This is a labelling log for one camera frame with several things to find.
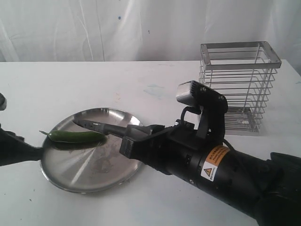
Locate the green cucumber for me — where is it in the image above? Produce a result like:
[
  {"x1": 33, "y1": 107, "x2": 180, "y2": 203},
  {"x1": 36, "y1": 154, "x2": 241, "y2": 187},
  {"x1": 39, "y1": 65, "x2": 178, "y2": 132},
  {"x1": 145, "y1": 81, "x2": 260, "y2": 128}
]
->
[{"x1": 40, "y1": 130, "x2": 106, "y2": 143}]

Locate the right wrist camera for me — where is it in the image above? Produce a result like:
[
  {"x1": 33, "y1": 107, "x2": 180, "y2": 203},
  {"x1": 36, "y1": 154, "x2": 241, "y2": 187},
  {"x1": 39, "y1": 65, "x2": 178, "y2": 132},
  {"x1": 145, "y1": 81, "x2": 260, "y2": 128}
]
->
[{"x1": 176, "y1": 81, "x2": 228, "y2": 144}]

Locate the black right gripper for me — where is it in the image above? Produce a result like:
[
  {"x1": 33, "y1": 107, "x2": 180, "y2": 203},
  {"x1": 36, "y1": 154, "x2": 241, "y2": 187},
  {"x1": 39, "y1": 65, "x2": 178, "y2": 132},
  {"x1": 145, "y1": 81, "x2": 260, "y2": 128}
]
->
[{"x1": 119, "y1": 121, "x2": 207, "y2": 176}]

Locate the metal wire utensil rack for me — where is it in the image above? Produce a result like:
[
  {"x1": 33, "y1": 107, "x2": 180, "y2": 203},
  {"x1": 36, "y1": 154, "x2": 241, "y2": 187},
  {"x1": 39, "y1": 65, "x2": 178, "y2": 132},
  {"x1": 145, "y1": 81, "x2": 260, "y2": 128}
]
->
[{"x1": 199, "y1": 41, "x2": 282, "y2": 136}]

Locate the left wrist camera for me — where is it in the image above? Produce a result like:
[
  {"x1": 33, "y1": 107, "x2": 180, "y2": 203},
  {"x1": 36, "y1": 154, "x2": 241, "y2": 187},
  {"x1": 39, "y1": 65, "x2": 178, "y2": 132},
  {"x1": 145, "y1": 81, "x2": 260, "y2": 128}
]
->
[{"x1": 0, "y1": 93, "x2": 7, "y2": 111}]

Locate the round stainless steel plate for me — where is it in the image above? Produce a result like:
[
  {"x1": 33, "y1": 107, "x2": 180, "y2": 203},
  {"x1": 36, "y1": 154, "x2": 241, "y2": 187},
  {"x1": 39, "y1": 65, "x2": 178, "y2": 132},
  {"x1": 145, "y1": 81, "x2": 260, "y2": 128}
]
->
[{"x1": 40, "y1": 108, "x2": 142, "y2": 194}]

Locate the black kitchen knife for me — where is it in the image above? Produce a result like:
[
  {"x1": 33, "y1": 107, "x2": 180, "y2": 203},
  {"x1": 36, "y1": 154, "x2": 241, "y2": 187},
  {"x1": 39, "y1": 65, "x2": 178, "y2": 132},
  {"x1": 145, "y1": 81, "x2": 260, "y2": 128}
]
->
[{"x1": 73, "y1": 119, "x2": 126, "y2": 138}]

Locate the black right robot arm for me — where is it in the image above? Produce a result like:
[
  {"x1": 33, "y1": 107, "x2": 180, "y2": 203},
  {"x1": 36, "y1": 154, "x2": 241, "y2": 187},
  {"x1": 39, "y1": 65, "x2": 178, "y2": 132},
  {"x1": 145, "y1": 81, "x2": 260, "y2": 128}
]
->
[{"x1": 120, "y1": 122, "x2": 301, "y2": 226}]

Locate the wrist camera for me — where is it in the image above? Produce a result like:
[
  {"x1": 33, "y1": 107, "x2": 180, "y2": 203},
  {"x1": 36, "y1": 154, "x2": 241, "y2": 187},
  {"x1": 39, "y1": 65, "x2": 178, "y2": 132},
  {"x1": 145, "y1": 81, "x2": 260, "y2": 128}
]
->
[
  {"x1": 176, "y1": 81, "x2": 228, "y2": 144},
  {"x1": 0, "y1": 93, "x2": 7, "y2": 111}
]

